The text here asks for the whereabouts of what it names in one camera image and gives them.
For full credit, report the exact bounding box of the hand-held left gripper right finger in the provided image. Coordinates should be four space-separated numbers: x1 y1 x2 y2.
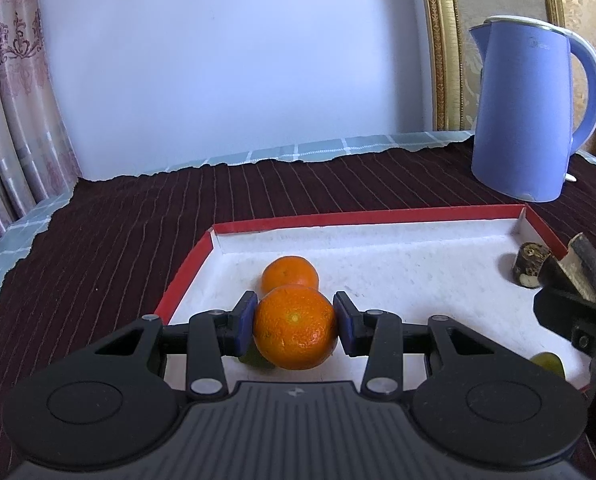
332 291 501 402

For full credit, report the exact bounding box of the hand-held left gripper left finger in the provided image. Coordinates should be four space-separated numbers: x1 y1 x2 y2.
95 291 259 402

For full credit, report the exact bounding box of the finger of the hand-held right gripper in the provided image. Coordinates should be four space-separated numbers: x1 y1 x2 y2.
533 285 596 401

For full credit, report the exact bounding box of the sugarcane piece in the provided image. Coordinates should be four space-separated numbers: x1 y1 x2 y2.
510 241 551 288
537 232 596 306

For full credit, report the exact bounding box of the orange mandarin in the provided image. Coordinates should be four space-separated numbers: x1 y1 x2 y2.
253 284 340 371
261 255 320 293

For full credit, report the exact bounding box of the green tomato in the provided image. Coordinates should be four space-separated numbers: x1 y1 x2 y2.
529 352 565 378

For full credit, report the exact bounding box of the red cardboard box tray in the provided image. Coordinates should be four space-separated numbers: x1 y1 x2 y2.
155 204 596 396

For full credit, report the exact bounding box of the dark maroon striped cloth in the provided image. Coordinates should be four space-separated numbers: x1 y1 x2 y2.
0 135 596 480

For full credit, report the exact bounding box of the blue electric kettle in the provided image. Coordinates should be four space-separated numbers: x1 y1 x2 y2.
468 15 596 203

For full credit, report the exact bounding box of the white backdrop board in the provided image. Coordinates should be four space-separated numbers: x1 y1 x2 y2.
35 0 436 183

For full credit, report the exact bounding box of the pink patterned curtain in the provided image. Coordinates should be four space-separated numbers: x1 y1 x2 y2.
0 0 81 256

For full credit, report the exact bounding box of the gold framed wall panel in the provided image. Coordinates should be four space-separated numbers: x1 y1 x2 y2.
417 0 568 133

